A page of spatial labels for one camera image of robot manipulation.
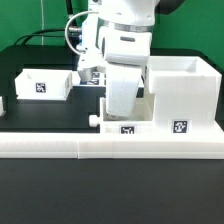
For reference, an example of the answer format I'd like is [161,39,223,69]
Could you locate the white L-shaped boundary rail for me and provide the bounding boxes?
[0,132,224,159]

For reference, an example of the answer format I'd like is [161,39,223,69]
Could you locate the white fiducial marker sheet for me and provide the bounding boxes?
[71,70,145,89]

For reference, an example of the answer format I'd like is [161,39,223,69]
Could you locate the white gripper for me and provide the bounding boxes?
[106,63,142,117]

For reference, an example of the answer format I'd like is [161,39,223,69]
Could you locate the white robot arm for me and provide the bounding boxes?
[77,0,185,117]

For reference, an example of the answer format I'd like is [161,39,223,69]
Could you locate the black cable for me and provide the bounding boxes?
[13,0,83,47]

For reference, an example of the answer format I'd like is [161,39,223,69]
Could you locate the white drawer cabinet box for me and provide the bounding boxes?
[144,56,221,133]

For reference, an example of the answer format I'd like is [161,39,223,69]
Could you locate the white front drawer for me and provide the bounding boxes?
[89,94,155,134]

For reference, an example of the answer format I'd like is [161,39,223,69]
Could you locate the white drawer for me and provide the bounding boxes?
[15,69,73,101]
[89,94,155,134]

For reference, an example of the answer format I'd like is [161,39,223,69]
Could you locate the white rear drawer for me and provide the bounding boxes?
[15,69,73,101]

